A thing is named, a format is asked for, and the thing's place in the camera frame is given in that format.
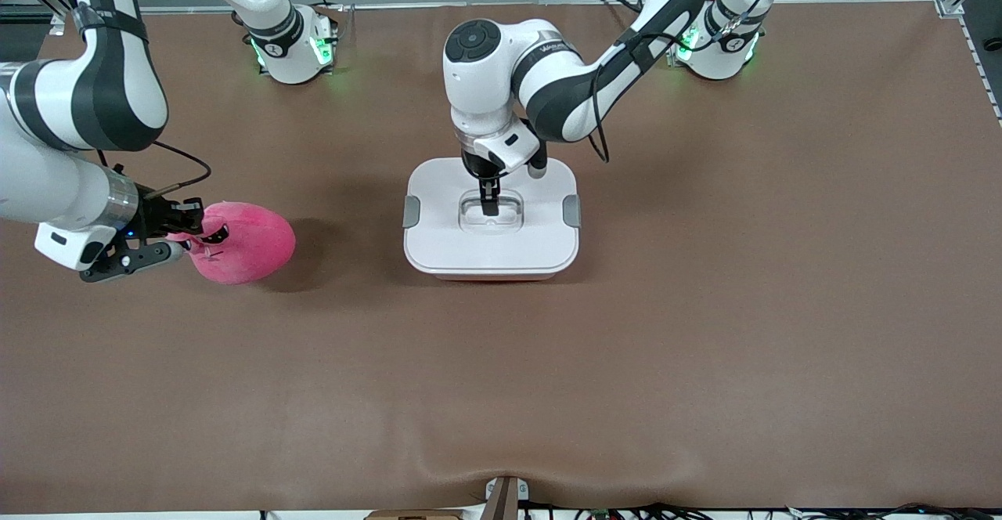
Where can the metal table clamp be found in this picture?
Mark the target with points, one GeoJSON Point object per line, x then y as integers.
{"type": "Point", "coordinates": [503, 500]}

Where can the white measuring tape strip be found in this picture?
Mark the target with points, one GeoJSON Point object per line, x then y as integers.
{"type": "Point", "coordinates": [978, 62]}

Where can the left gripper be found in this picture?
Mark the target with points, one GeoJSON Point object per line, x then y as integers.
{"type": "Point", "coordinates": [475, 164]}

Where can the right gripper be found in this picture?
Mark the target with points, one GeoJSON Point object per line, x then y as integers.
{"type": "Point", "coordinates": [155, 214]}

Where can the pink plush toy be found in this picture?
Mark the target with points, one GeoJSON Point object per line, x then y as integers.
{"type": "Point", "coordinates": [250, 246]}

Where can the pink plastic box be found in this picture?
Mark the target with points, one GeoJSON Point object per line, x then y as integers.
{"type": "Point", "coordinates": [493, 278]}

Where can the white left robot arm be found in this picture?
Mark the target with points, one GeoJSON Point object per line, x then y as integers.
{"type": "Point", "coordinates": [564, 89]}

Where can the brown cardboard piece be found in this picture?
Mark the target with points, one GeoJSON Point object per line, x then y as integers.
{"type": "Point", "coordinates": [415, 515]}

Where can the white box lid grey latches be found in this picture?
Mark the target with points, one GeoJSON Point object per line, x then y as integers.
{"type": "Point", "coordinates": [438, 246]}

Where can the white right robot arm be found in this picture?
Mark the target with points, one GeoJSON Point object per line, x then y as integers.
{"type": "Point", "coordinates": [117, 74]}

